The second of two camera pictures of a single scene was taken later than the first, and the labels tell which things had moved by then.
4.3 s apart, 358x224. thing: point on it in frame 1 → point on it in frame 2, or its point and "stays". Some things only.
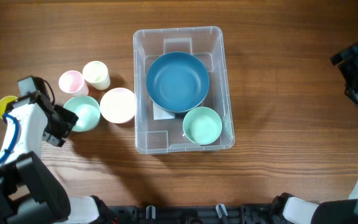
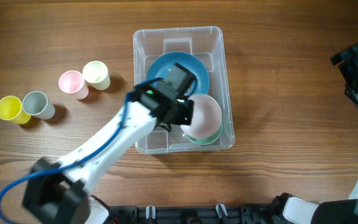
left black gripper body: (61, 121) → (183, 112)
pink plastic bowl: (117, 105) → (206, 117)
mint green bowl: (87, 110) → (204, 141)
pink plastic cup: (73, 82) stays
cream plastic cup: (96, 75) stays
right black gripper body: (351, 70) stays
